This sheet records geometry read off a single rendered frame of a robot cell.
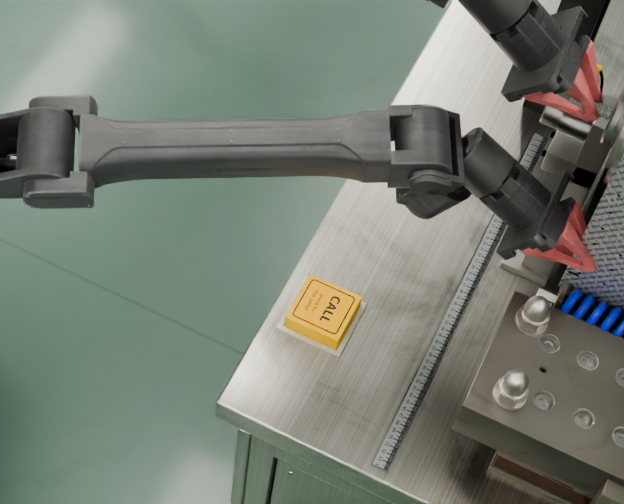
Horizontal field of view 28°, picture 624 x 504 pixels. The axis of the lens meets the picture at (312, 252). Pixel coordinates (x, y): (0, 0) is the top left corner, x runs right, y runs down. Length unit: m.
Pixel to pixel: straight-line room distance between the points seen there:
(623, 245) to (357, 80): 1.65
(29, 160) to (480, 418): 0.53
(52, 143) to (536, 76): 0.48
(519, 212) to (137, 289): 1.36
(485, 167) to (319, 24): 1.76
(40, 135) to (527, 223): 0.51
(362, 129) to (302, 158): 0.07
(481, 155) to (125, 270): 1.40
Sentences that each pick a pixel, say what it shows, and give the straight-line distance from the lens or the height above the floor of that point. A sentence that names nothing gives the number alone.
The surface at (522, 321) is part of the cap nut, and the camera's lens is 1.37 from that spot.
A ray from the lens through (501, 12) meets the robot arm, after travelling 1.22.
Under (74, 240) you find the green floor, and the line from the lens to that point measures 2.63.
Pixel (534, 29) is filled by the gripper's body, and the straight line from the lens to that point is 1.23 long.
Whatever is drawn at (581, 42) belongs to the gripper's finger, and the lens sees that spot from 1.28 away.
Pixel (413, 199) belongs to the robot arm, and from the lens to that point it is 1.36.
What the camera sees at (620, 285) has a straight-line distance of 1.40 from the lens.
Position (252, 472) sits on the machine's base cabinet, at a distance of 1.56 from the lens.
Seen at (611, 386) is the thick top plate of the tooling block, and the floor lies 1.03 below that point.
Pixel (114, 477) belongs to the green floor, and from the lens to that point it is 2.38.
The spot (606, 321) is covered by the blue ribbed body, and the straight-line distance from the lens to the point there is 1.41.
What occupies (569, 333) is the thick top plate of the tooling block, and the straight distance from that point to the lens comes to 1.40.
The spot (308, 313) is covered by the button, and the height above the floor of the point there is 0.92.
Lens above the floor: 2.19
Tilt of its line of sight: 57 degrees down
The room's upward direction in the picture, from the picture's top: 10 degrees clockwise
